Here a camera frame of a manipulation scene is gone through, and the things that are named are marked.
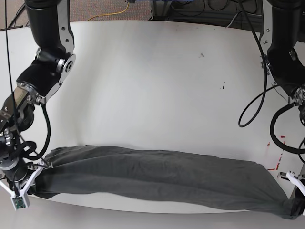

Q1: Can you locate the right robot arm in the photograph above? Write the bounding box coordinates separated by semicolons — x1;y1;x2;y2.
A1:
0;0;76;196

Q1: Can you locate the yellow cable on floor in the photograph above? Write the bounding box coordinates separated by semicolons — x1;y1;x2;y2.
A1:
87;3;131;21

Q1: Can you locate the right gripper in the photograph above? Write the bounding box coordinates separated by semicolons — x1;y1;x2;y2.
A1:
2;163;39;195

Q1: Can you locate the red tape rectangle marking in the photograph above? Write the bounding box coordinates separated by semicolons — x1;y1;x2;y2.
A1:
264;141;284;171

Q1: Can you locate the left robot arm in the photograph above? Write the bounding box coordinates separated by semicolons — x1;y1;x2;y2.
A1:
238;0;305;156

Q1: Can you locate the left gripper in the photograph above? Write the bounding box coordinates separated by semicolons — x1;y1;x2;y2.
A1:
290;165;305;219

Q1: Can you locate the dark grey t-shirt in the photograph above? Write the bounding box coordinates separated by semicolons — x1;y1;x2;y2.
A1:
35;145;292;219

